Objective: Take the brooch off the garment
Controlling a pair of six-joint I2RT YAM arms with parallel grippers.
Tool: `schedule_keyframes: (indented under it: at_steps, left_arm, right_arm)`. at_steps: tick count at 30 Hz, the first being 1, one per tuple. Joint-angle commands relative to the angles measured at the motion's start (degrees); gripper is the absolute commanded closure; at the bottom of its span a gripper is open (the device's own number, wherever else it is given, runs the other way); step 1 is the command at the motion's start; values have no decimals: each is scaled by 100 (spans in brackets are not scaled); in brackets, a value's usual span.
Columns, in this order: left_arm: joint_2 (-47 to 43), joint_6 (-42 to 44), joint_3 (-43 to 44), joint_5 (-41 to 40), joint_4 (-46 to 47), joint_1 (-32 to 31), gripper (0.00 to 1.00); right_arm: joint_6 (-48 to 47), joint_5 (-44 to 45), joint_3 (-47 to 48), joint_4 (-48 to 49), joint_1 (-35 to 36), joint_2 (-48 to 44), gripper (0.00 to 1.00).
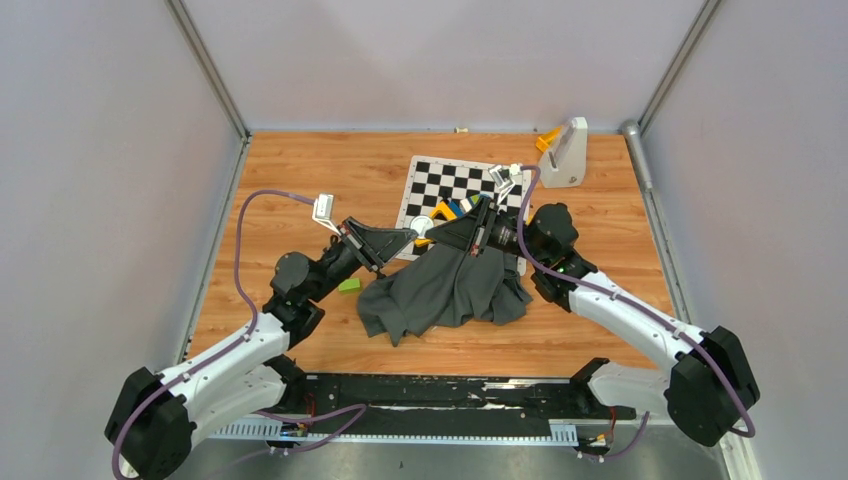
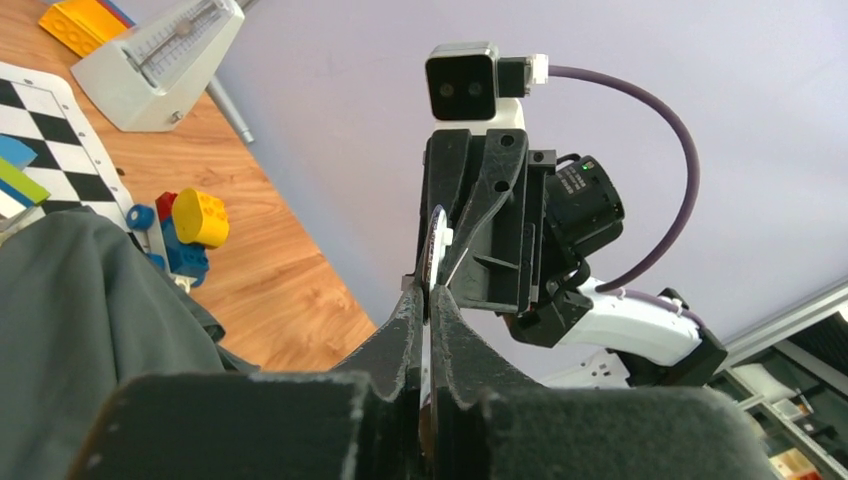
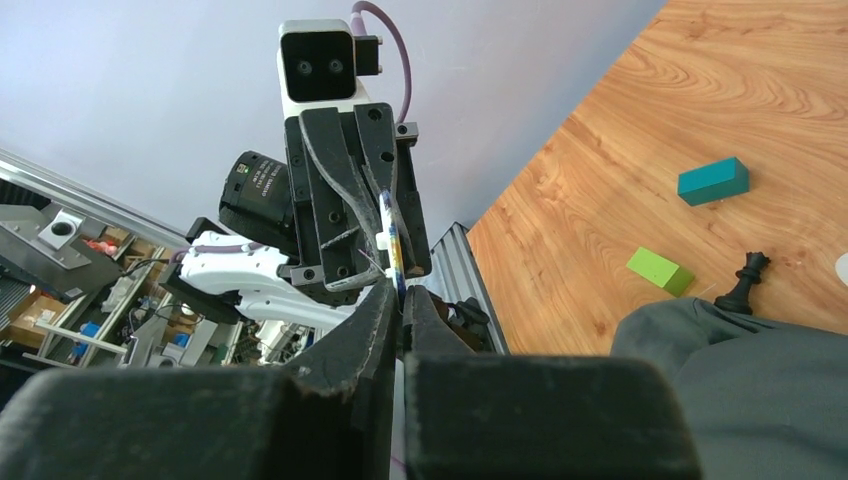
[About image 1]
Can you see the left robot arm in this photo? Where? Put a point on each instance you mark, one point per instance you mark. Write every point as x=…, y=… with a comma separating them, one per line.
x=238, y=338

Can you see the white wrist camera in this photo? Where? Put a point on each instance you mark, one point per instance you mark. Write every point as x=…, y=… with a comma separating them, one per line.
x=323, y=210
x=504, y=178

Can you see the aluminium frame rail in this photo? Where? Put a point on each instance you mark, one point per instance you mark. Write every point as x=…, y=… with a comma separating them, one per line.
x=290, y=435

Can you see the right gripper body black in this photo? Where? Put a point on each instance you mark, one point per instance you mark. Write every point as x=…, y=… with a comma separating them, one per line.
x=498, y=233

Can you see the white wedge stand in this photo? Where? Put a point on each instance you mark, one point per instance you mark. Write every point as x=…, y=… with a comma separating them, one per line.
x=564, y=164

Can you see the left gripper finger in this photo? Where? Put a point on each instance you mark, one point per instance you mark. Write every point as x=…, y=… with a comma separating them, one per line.
x=385, y=237
x=386, y=251

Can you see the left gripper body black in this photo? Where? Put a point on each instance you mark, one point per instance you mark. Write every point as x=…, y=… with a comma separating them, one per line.
x=364, y=252

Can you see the orange clip behind stand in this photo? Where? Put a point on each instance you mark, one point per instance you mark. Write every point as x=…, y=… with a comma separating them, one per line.
x=544, y=141

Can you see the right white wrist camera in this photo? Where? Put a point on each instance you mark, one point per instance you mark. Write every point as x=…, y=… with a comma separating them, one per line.
x=504, y=178

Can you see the yellow triangle block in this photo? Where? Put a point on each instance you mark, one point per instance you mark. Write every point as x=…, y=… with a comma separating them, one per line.
x=446, y=211

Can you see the black white checkerboard mat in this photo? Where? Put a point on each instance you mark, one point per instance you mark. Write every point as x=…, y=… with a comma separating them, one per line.
x=432, y=180

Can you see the green rectangular block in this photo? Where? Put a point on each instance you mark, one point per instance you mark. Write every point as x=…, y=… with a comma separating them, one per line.
x=351, y=285

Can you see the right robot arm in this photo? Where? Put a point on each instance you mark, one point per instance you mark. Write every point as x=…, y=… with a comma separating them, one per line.
x=701, y=379

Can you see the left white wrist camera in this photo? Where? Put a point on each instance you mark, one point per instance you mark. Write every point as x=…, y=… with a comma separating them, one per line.
x=323, y=210

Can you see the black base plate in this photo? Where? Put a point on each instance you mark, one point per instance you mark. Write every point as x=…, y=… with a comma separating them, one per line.
x=444, y=406

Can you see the grey t-shirt garment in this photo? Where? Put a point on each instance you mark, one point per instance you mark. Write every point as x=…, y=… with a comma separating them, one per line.
x=444, y=287

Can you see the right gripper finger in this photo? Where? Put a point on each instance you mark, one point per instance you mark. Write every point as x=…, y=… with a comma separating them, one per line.
x=475, y=224
x=466, y=241

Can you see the colourful stacked block tower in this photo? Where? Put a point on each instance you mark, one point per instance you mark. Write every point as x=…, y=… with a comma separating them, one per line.
x=463, y=206

